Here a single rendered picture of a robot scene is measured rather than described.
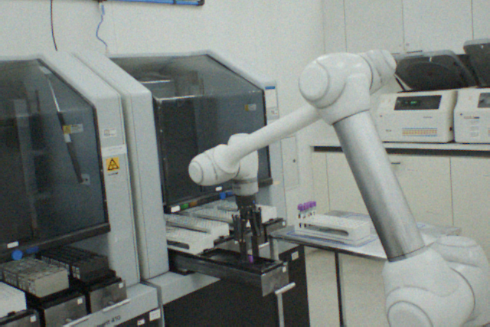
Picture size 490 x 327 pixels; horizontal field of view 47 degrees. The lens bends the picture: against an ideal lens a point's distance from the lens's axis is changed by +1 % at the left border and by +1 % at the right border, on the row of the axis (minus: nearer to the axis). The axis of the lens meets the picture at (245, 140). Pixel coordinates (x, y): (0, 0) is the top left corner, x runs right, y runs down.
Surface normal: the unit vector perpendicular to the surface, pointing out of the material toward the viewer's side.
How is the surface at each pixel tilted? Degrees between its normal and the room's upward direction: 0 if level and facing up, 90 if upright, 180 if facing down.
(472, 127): 90
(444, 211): 90
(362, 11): 90
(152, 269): 90
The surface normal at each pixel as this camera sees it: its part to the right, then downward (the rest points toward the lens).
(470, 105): -0.63, -0.40
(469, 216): -0.71, 0.14
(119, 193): 0.72, 0.01
